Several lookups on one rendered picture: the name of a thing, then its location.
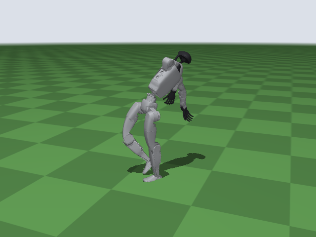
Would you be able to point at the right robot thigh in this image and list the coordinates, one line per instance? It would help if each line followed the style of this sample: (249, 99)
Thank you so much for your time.
(130, 120)

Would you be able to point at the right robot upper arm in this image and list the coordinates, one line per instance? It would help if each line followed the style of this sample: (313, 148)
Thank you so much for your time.
(182, 90)

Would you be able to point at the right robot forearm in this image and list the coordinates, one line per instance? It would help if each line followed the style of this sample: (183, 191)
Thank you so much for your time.
(183, 102)

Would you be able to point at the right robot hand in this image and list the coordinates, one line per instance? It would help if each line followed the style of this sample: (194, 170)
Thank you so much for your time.
(186, 114)

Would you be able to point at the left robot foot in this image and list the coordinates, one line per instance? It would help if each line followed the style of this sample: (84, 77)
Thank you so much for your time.
(151, 178)

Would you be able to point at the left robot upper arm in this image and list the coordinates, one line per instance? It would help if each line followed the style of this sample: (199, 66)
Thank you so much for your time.
(168, 62)

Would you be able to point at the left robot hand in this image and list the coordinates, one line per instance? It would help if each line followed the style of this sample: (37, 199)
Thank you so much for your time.
(171, 97)

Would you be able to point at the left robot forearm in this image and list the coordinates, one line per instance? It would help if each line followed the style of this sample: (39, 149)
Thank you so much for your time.
(176, 86)

